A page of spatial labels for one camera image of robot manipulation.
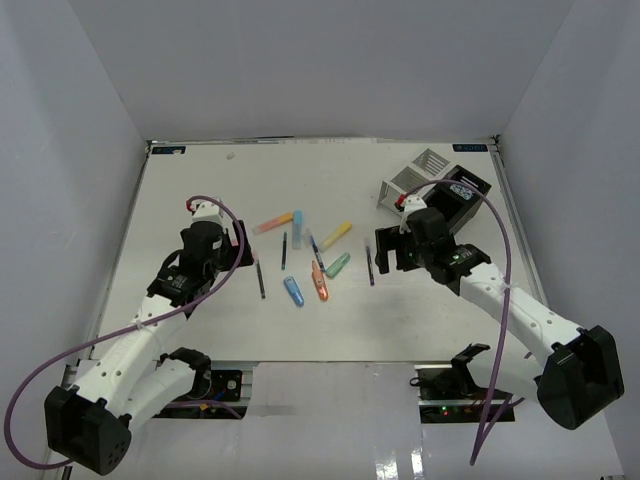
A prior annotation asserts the purple gel pen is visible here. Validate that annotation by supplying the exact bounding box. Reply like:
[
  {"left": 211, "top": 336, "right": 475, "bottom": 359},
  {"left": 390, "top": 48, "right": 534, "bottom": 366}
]
[{"left": 365, "top": 240, "right": 375, "bottom": 287}]

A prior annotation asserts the black gel pen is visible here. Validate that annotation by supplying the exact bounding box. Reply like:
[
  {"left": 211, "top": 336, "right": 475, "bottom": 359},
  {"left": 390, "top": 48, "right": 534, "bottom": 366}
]
[{"left": 255, "top": 260, "right": 266, "bottom": 300}]

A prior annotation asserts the green gel pen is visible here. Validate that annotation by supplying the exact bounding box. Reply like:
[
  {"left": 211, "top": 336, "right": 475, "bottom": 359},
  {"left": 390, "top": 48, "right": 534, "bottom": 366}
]
[{"left": 281, "top": 231, "right": 288, "bottom": 270}]

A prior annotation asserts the blue gel pen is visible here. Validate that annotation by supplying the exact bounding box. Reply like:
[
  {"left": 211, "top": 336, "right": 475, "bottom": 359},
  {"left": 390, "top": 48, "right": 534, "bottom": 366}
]
[{"left": 307, "top": 228, "right": 325, "bottom": 273}]

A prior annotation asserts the round blue-white tape tin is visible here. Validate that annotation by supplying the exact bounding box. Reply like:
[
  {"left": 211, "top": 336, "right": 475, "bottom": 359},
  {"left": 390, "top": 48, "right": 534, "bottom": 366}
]
[{"left": 450, "top": 184, "right": 474, "bottom": 201}]

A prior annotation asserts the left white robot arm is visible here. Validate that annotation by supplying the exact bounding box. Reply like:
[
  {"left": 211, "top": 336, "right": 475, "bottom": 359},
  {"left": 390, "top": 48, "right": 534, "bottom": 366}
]
[{"left": 44, "top": 215, "right": 252, "bottom": 475}]

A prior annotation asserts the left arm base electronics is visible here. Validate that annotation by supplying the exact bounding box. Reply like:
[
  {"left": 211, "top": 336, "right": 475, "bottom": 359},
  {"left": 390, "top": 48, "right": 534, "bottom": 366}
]
[{"left": 155, "top": 369, "right": 250, "bottom": 420}]

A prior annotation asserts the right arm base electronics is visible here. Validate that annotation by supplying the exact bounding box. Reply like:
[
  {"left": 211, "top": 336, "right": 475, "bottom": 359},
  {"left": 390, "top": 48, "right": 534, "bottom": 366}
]
[{"left": 409, "top": 343, "right": 490, "bottom": 425}]

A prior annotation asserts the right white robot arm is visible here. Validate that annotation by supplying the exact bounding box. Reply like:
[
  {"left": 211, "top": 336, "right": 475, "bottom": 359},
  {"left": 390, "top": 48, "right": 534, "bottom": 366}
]
[{"left": 375, "top": 207, "right": 625, "bottom": 430}]

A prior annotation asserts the yellow highlighter marker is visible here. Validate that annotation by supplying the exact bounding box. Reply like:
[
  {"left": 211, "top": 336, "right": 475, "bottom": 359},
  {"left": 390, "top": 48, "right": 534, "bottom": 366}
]
[{"left": 319, "top": 222, "right": 352, "bottom": 252}]

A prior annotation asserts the green correction tape case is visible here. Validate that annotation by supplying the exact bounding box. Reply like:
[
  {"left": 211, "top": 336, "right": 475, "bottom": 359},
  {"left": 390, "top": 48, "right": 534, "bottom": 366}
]
[{"left": 325, "top": 252, "right": 351, "bottom": 279}]

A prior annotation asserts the orange highlighter marker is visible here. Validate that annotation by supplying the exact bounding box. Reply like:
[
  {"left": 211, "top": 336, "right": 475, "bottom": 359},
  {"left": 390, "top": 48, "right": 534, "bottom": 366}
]
[{"left": 252, "top": 212, "right": 293, "bottom": 235}]

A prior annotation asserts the black slotted organizer box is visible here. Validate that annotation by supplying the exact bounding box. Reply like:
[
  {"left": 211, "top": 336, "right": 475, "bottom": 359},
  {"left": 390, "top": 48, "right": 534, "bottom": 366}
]
[{"left": 423, "top": 165, "right": 491, "bottom": 235}]

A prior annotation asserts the blue correction tape case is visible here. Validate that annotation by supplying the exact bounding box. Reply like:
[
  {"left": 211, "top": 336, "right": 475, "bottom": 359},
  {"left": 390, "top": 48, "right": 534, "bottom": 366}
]
[{"left": 283, "top": 276, "right": 305, "bottom": 307}]

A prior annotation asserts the blue highlighter marker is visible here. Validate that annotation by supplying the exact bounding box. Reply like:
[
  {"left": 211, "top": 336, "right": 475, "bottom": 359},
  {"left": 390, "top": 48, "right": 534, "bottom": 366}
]
[{"left": 292, "top": 210, "right": 303, "bottom": 250}]

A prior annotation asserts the white slotted organizer box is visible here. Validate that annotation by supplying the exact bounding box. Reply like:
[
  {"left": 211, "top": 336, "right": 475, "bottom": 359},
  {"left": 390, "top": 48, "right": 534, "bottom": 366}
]
[{"left": 377, "top": 148, "right": 454, "bottom": 214}]

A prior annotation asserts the black XDOF label right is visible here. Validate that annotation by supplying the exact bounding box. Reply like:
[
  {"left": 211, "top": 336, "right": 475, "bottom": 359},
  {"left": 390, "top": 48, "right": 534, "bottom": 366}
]
[{"left": 452, "top": 143, "right": 488, "bottom": 153}]

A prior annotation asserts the black xdof label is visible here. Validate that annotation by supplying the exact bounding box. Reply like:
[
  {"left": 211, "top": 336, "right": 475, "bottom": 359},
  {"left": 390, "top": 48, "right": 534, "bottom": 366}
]
[
  {"left": 452, "top": 143, "right": 488, "bottom": 153},
  {"left": 151, "top": 146, "right": 186, "bottom": 155}
]

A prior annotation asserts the black XDOF label left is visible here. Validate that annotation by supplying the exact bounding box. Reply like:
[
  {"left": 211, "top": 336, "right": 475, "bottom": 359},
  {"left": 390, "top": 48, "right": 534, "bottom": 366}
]
[{"left": 151, "top": 146, "right": 186, "bottom": 155}]

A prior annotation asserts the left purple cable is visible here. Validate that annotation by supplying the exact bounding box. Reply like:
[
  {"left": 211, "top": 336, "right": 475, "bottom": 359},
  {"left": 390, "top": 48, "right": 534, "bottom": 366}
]
[{"left": 3, "top": 194, "right": 249, "bottom": 470}]

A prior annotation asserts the purple cable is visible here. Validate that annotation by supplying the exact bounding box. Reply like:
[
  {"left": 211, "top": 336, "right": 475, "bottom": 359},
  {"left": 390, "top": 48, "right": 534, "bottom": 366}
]
[
  {"left": 3, "top": 194, "right": 249, "bottom": 470},
  {"left": 397, "top": 179, "right": 519, "bottom": 466}
]

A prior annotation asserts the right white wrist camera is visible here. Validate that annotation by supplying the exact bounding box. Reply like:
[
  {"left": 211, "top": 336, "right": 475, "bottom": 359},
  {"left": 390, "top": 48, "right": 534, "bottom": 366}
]
[{"left": 394, "top": 194, "right": 427, "bottom": 217}]

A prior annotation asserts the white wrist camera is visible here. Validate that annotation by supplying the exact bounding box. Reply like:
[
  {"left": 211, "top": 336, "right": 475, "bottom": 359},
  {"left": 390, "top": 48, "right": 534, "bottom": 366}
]
[
  {"left": 186, "top": 199, "right": 224, "bottom": 226},
  {"left": 394, "top": 194, "right": 427, "bottom": 217}
]

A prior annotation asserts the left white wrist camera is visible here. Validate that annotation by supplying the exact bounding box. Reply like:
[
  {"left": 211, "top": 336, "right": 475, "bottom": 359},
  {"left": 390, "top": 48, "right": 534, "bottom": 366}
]
[{"left": 186, "top": 199, "right": 224, "bottom": 226}]

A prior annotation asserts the aluminium table frame rail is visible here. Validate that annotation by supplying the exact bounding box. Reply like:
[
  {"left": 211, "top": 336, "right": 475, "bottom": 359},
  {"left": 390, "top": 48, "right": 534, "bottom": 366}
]
[{"left": 489, "top": 134, "right": 569, "bottom": 364}]

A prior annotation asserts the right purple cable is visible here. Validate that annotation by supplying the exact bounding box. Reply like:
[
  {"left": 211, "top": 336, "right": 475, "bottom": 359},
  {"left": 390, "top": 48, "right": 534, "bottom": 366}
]
[{"left": 397, "top": 179, "right": 519, "bottom": 466}]

